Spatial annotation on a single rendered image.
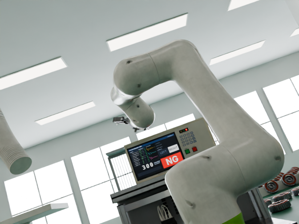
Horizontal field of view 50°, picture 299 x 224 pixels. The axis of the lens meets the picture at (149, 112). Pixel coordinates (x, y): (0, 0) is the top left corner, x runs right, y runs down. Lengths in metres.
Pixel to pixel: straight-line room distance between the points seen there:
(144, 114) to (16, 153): 1.30
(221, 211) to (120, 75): 0.49
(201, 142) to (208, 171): 0.91
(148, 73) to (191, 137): 0.73
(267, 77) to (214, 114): 8.01
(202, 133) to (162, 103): 6.59
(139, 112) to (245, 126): 0.67
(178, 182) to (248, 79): 8.02
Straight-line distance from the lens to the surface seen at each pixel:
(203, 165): 0.74
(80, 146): 8.24
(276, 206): 1.85
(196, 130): 1.65
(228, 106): 0.86
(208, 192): 0.73
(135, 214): 1.73
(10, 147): 2.52
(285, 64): 9.13
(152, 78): 0.98
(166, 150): 1.62
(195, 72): 0.94
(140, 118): 1.39
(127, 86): 0.97
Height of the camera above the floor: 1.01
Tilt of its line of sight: 15 degrees up
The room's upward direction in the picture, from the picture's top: 21 degrees counter-clockwise
